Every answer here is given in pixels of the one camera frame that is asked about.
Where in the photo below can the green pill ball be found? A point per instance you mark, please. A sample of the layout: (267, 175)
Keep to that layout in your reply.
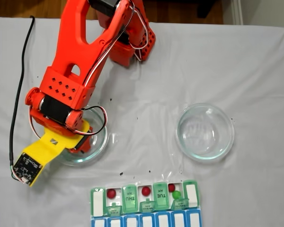
(176, 194)

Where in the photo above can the camera board on yellow mount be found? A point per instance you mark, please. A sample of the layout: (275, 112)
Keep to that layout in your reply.
(26, 169)

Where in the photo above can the clear glass bowl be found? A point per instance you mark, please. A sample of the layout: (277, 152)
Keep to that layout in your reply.
(101, 142)
(203, 132)

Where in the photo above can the red pill ball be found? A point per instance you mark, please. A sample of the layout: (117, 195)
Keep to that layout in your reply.
(146, 190)
(171, 187)
(111, 193)

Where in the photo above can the white tablecloth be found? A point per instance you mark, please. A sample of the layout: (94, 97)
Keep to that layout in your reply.
(227, 59)

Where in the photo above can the white baseboard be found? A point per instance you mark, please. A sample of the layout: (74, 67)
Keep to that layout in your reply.
(236, 11)

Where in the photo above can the weekly pill organizer box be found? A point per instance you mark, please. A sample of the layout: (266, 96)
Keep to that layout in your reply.
(144, 220)

